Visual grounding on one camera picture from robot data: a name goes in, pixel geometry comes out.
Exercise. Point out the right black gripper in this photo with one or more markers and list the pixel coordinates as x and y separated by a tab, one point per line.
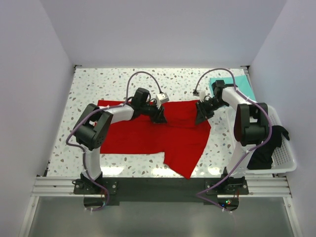
202	114

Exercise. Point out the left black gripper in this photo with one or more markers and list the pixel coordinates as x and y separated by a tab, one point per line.
158	117

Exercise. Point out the red t shirt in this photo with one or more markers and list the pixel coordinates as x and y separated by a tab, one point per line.
180	139

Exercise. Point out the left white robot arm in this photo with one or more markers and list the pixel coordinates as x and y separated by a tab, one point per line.
93	125

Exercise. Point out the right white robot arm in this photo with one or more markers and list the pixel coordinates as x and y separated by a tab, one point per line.
252	127

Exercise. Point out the folded teal t shirt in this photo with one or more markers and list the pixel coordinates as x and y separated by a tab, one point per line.
241	82

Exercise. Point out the black t shirt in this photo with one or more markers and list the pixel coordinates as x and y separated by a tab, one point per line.
262	157

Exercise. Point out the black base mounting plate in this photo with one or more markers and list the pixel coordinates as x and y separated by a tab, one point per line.
166	190

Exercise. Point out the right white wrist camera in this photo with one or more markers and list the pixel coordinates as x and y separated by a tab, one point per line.
200	94

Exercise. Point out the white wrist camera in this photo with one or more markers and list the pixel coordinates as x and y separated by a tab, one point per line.
162	98
200	94

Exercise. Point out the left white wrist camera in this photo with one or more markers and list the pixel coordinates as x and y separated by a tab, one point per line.
162	98

